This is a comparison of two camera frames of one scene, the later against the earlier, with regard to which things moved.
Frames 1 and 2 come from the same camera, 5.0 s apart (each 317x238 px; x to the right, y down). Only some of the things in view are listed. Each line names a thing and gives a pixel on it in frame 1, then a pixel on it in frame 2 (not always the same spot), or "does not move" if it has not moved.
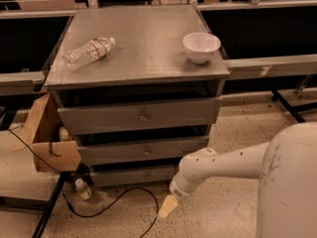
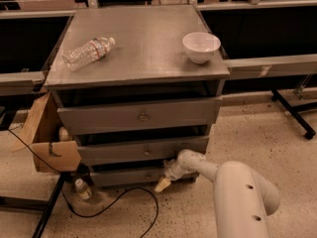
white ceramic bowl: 201,46 does not move
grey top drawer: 139,116 does not move
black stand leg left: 50,204 does not move
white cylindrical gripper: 178,190 -> 171,173
